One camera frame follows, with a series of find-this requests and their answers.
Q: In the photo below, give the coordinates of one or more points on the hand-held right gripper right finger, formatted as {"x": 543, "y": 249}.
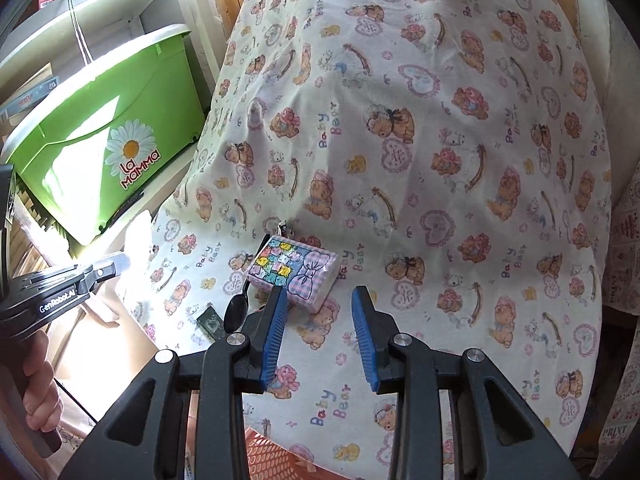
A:
{"x": 365, "y": 330}

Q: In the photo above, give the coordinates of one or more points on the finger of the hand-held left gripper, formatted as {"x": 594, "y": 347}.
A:
{"x": 100, "y": 277}
{"x": 122, "y": 262}

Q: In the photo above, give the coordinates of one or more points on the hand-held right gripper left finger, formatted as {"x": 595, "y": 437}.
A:
{"x": 275, "y": 330}

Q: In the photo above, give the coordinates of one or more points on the black plastic spoon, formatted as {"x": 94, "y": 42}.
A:
{"x": 235, "y": 312}

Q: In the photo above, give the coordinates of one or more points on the colourful bear tissue pack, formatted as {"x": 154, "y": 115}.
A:
{"x": 300, "y": 275}

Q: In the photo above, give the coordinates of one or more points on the dark snack wrapper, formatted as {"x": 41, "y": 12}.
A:
{"x": 210, "y": 325}

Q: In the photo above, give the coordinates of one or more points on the pink plastic mesh basket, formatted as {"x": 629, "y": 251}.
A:
{"x": 280, "y": 460}

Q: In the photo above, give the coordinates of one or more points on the person's left hand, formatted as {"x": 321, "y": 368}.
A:
{"x": 42, "y": 390}

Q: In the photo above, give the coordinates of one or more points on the green plastic storage bin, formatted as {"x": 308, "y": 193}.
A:
{"x": 75, "y": 160}

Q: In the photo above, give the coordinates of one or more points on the bear printed cloth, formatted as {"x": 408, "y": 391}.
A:
{"x": 425, "y": 185}

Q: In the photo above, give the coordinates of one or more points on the blue book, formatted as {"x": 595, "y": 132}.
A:
{"x": 37, "y": 92}

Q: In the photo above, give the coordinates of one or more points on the white shelf unit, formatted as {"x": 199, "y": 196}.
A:
{"x": 100, "y": 7}

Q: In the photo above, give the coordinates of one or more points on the pink red printed cloth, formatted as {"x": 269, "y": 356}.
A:
{"x": 622, "y": 240}

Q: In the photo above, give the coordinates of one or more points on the white cabinet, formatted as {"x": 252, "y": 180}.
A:
{"x": 600, "y": 85}

